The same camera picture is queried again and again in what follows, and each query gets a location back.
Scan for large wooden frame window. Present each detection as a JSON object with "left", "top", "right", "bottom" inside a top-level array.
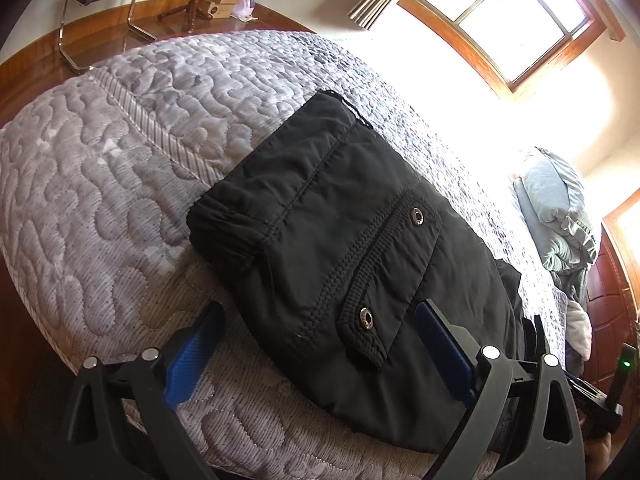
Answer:
[{"left": 397, "top": 0, "right": 608, "bottom": 93}]

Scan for white fleece cloth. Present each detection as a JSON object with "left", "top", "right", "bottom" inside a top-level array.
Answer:
[{"left": 565, "top": 300, "right": 594, "bottom": 362}]

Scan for dark wooden bed headboard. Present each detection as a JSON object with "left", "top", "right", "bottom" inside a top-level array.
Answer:
[{"left": 582, "top": 230, "right": 640, "bottom": 391}]

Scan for dark grey fleece blanket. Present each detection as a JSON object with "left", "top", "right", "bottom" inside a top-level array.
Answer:
[{"left": 550, "top": 265, "right": 592, "bottom": 311}]

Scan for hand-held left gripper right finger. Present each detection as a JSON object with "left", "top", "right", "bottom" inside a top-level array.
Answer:
[{"left": 414, "top": 299, "right": 587, "bottom": 480}]

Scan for black pants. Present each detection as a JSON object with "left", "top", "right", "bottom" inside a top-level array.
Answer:
[{"left": 186, "top": 89, "right": 527, "bottom": 453}]

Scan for small wooden frame window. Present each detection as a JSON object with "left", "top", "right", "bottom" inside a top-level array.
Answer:
[{"left": 602, "top": 192, "right": 640, "bottom": 247}]

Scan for brown cardboard box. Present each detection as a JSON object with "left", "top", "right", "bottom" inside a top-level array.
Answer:
[{"left": 202, "top": 0, "right": 242, "bottom": 17}]

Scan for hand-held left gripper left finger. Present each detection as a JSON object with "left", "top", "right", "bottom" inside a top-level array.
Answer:
[{"left": 62, "top": 301, "right": 226, "bottom": 480}]

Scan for folded light grey duvet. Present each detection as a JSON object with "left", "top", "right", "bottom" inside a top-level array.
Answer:
[{"left": 510, "top": 147, "right": 601, "bottom": 273}]

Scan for grey quilted bedspread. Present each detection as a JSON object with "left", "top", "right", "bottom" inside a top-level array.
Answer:
[{"left": 0, "top": 30, "right": 571, "bottom": 480}]

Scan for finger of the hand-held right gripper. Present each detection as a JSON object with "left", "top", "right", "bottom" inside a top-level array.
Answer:
[{"left": 530, "top": 314, "right": 553, "bottom": 361}]

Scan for lilac plastic container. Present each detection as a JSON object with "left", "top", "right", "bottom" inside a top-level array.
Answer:
[{"left": 232, "top": 0, "right": 260, "bottom": 23}]

